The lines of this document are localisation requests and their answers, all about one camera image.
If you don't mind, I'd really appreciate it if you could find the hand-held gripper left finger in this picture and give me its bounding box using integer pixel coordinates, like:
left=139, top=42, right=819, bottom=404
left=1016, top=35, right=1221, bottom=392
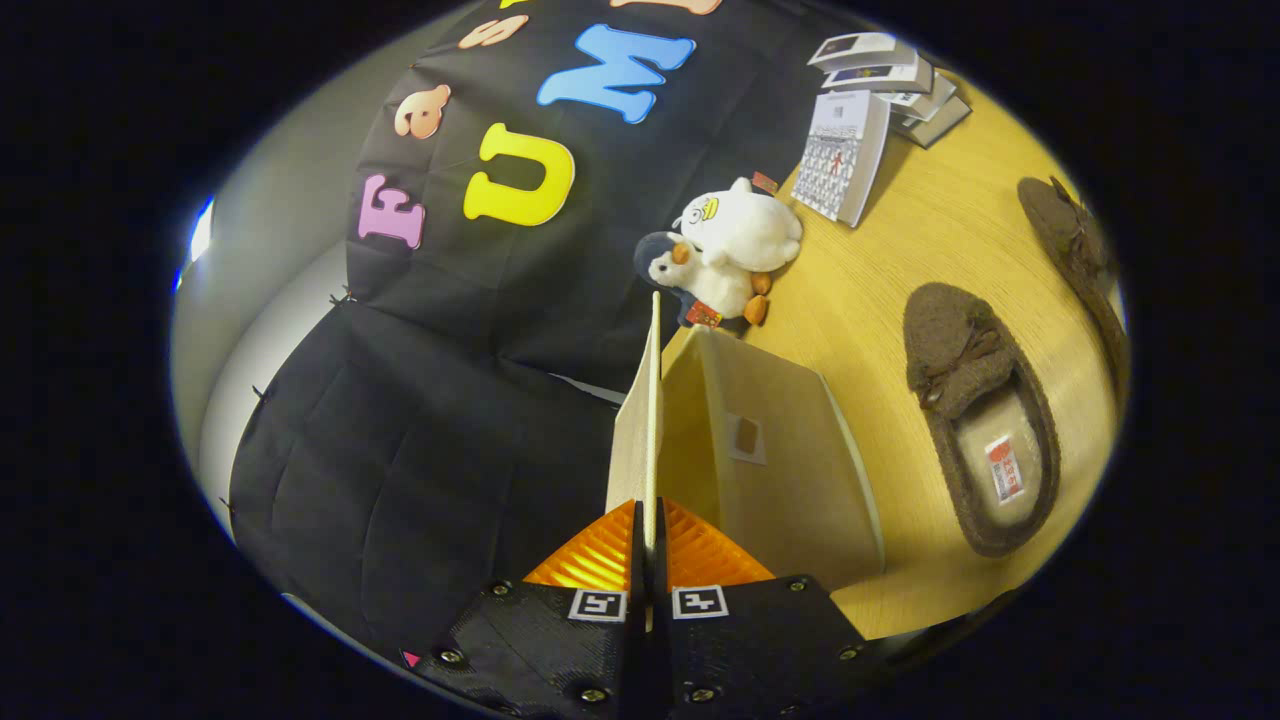
left=405, top=498, right=647, bottom=720

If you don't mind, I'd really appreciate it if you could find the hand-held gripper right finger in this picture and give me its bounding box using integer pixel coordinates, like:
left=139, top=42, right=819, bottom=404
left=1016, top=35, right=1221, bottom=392
left=650, top=498, right=876, bottom=720

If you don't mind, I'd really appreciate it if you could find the beige fabric storage box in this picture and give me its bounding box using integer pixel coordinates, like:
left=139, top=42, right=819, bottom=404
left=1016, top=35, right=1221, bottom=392
left=605, top=290, right=886, bottom=591

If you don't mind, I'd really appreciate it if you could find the brown fuzzy slipper shoe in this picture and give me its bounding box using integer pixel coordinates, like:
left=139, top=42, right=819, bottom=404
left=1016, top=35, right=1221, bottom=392
left=1017, top=175, right=1129, bottom=401
left=902, top=282, right=1063, bottom=558

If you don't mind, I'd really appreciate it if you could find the grey penguin plush toy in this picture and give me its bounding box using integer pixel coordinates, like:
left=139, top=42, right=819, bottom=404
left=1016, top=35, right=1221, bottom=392
left=634, top=231, right=771, bottom=336

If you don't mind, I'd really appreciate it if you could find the white duck plush toy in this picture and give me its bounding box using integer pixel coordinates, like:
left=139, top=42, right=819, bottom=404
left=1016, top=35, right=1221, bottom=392
left=672, top=177, right=803, bottom=273

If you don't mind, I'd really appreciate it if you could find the patterned cover white book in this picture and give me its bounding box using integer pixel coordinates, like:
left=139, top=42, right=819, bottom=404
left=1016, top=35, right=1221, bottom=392
left=791, top=90, right=891, bottom=229

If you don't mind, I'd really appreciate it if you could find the dark grey book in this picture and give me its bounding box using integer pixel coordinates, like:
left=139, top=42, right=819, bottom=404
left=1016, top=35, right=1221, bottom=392
left=893, top=95, right=972, bottom=149

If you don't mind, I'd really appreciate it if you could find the thin white book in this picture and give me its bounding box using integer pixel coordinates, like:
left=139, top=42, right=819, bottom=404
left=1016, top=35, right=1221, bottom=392
left=880, top=75, right=958, bottom=121

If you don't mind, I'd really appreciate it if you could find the white book dark photo cover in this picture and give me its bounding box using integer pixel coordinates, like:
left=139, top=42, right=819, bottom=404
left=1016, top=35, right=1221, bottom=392
left=808, top=32, right=916, bottom=73

